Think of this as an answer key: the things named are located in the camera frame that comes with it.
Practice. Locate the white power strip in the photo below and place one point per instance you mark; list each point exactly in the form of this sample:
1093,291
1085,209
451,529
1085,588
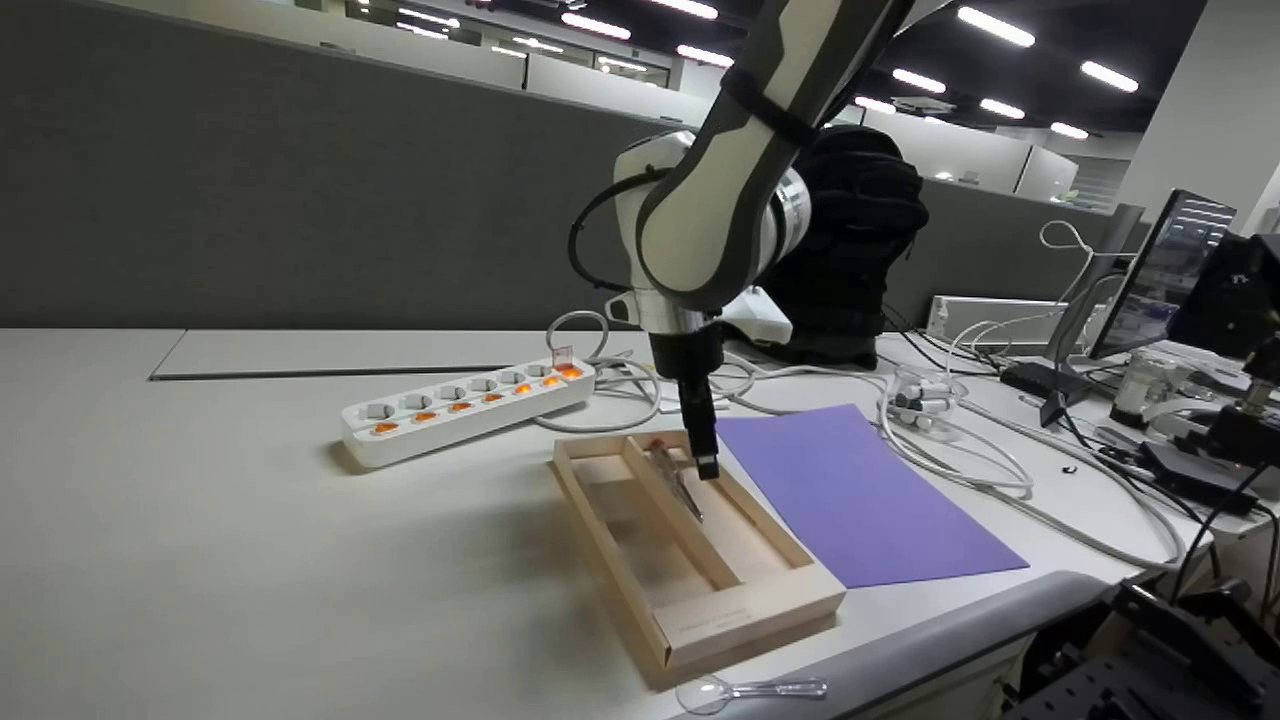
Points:
453,411

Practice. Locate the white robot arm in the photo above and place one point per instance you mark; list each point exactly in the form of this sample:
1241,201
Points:
704,201

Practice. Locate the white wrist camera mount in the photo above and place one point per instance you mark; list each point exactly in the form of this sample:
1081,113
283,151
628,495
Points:
762,317

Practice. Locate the black equipment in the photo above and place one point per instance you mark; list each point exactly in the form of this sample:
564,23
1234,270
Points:
1145,654

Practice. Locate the wooden divided tray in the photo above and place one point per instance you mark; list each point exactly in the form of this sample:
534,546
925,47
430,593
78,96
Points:
727,621

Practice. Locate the computer monitor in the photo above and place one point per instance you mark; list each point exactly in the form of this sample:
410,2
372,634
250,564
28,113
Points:
1166,265

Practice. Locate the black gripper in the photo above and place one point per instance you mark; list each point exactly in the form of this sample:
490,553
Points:
686,362

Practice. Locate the purple mat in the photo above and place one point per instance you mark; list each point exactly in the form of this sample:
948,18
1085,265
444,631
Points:
852,495

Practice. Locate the clear round plastic device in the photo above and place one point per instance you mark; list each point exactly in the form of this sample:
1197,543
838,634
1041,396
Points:
923,396

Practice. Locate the clear plastic spoon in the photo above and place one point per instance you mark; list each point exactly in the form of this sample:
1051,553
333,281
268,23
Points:
704,692

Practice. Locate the grey office partition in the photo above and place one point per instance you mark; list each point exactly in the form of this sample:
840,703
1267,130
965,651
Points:
266,172

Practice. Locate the white box device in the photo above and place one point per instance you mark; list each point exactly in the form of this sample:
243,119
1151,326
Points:
993,320

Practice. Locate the ceiling light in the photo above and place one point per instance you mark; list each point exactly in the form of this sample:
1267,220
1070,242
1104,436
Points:
1108,74
1002,111
923,82
998,26
596,26

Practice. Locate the black power adapter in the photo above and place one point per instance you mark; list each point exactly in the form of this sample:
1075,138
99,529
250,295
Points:
1047,378

